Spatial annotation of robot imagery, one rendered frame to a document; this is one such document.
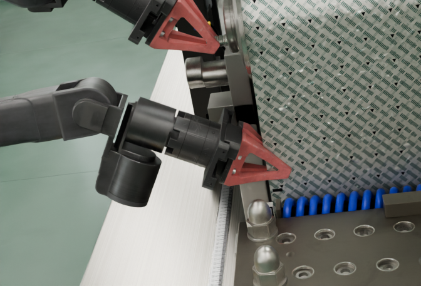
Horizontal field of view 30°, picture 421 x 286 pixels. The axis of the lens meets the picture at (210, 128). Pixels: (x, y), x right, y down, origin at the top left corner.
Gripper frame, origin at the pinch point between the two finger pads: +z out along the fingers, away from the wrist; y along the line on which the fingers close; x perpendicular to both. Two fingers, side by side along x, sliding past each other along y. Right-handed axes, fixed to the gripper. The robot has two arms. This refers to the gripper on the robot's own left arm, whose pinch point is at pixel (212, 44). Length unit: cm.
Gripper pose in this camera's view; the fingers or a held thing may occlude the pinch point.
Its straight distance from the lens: 95.7
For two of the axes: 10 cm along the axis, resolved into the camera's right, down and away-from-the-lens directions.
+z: 8.5, 4.9, 1.8
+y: -0.6, 4.3, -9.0
